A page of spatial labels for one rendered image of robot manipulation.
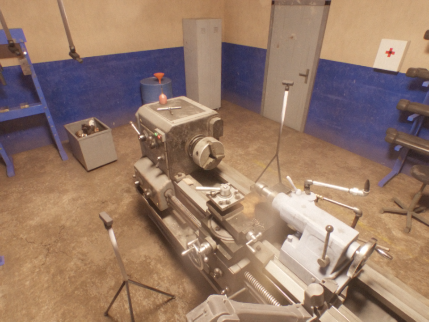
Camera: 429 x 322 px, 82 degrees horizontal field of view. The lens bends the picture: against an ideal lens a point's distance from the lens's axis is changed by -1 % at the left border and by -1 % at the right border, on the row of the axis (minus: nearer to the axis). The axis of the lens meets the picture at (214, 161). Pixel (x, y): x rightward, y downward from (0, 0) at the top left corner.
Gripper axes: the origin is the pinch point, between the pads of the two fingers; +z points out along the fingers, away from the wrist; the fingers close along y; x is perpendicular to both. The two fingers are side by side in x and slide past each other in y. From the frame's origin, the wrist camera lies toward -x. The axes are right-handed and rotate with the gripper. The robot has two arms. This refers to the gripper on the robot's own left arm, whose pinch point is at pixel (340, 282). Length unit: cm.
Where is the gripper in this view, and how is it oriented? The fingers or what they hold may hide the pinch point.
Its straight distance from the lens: 130.4
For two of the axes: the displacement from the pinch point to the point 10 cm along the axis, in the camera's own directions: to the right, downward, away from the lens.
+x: 0.0, 8.4, 5.4
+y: -6.1, -4.2, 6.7
